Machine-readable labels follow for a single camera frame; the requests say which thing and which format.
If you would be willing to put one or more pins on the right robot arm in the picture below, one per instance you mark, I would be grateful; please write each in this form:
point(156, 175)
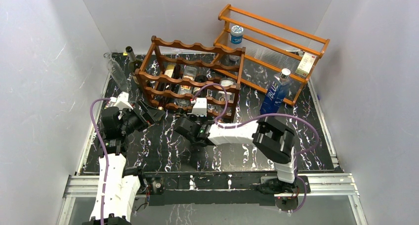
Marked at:
point(271, 137)

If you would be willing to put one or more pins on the clear glass bottle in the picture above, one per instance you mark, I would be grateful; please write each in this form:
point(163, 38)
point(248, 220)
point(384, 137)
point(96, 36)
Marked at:
point(117, 73)

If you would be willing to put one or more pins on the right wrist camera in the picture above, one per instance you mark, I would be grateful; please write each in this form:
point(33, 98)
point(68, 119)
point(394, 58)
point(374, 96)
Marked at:
point(199, 106)

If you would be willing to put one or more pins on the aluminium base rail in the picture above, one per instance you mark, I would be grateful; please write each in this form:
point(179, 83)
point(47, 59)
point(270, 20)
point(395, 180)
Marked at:
point(249, 187)

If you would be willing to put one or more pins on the orange wooden shelf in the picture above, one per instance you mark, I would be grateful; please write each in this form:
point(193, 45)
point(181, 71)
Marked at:
point(270, 47)

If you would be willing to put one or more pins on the green wine bottle white label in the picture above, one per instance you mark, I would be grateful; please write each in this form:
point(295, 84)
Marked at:
point(134, 63)

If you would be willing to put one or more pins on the brown wooden wine rack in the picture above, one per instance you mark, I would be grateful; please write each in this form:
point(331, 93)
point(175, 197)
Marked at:
point(149, 83)

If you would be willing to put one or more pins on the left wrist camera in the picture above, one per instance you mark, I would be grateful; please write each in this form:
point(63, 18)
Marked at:
point(121, 101)

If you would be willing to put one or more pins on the small white box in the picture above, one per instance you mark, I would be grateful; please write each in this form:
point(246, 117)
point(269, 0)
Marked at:
point(306, 64)

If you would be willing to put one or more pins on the blue lidded jar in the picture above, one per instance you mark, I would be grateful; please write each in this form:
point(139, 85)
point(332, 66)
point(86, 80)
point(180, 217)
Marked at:
point(236, 34)

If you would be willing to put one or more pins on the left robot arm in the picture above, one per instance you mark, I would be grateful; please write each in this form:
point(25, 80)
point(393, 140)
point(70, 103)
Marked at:
point(117, 184)

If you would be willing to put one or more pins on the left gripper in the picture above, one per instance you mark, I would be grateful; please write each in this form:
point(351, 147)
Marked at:
point(151, 115)

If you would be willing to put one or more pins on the gold capped wine bottle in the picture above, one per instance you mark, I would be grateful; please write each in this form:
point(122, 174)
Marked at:
point(172, 71)

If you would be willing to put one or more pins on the blue square glass bottle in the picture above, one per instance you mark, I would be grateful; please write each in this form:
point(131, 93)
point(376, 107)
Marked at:
point(277, 92)

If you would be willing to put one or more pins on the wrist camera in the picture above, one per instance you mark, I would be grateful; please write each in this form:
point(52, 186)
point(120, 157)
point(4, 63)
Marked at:
point(121, 101)
point(199, 106)

